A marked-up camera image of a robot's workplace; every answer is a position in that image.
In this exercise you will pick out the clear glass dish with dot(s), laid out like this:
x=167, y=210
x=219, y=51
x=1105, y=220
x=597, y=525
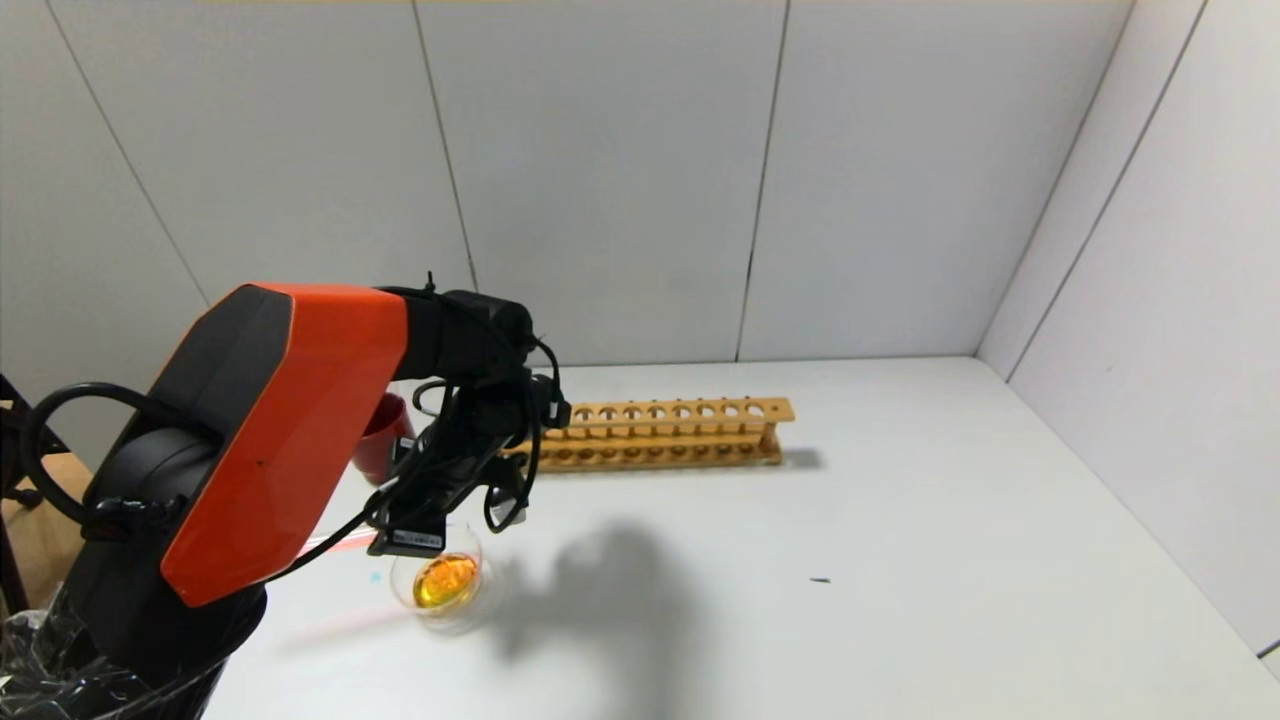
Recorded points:
x=450, y=590

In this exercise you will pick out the wooden test tube rack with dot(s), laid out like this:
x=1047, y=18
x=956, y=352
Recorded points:
x=680, y=412

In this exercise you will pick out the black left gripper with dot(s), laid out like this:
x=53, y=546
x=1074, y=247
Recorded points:
x=412, y=539

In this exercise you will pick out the black plastic bag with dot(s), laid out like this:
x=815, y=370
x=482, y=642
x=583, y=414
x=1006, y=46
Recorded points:
x=50, y=680

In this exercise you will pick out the dark red cup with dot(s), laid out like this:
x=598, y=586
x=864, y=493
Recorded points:
x=383, y=430

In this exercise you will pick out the orange and black left arm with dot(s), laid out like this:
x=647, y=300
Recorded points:
x=280, y=420

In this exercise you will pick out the black stand frame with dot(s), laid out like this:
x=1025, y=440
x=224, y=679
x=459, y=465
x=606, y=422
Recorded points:
x=12, y=480

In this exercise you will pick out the test tube with red pigment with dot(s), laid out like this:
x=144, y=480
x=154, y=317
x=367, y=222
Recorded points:
x=345, y=545

